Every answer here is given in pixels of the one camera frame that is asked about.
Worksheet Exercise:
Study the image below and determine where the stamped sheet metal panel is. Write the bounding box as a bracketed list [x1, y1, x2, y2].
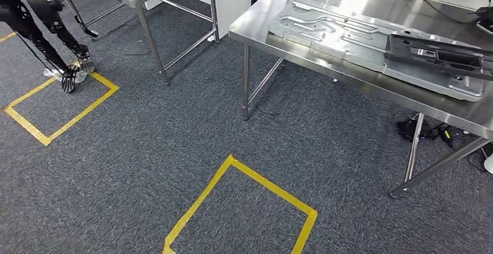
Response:
[267, 0, 485, 103]

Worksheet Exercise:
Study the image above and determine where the black plastic frame part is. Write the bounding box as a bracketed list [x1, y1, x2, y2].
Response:
[385, 33, 493, 83]

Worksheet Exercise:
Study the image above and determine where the black legged robot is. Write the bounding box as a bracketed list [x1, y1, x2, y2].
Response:
[0, 0, 99, 94]

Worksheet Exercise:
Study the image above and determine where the black handheld screen device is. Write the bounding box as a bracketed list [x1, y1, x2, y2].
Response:
[467, 6, 493, 26]

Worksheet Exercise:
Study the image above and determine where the yellow floor tape square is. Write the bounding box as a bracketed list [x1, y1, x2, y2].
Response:
[162, 153, 319, 254]
[3, 61, 119, 146]

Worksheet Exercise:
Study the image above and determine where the black table cable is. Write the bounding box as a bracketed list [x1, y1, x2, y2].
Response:
[385, 0, 476, 24]

